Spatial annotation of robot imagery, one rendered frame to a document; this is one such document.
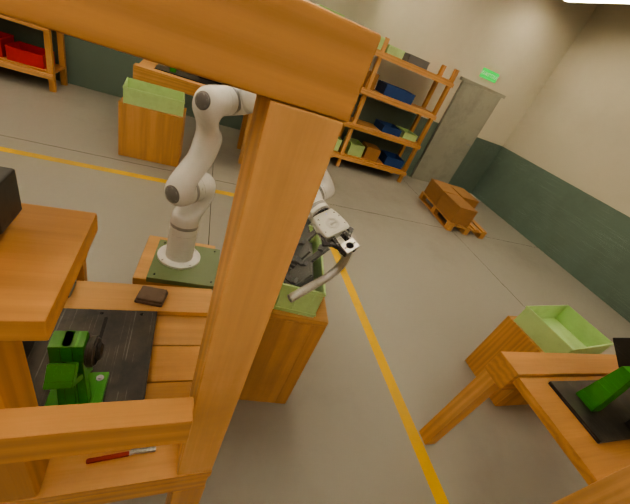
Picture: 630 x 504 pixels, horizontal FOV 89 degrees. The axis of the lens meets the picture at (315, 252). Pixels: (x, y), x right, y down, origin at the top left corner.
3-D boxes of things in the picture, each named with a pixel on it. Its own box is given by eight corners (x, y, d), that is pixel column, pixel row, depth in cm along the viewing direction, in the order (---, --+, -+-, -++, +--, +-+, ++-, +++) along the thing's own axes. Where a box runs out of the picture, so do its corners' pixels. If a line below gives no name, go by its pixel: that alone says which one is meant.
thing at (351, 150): (401, 183, 679) (462, 69, 559) (261, 147, 567) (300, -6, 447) (391, 172, 720) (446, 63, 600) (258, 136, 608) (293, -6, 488)
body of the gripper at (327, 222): (308, 212, 108) (328, 236, 104) (332, 201, 112) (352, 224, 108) (306, 225, 115) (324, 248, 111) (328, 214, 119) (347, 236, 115)
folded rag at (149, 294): (133, 302, 121) (133, 297, 119) (142, 288, 127) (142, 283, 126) (161, 308, 123) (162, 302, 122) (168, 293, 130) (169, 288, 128)
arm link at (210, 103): (204, 205, 142) (177, 215, 128) (184, 188, 142) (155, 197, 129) (248, 97, 115) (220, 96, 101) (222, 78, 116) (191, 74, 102)
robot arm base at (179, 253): (163, 240, 158) (167, 208, 149) (203, 249, 163) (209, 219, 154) (151, 264, 143) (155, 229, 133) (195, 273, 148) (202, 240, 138)
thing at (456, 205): (418, 197, 644) (429, 177, 620) (451, 206, 669) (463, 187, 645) (445, 230, 549) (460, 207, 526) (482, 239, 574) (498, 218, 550)
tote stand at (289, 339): (218, 311, 246) (239, 227, 204) (284, 322, 260) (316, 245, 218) (201, 396, 192) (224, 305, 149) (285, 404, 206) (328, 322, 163)
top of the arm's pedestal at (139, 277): (149, 241, 163) (149, 234, 161) (214, 251, 174) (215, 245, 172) (132, 284, 139) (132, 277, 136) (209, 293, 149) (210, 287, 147)
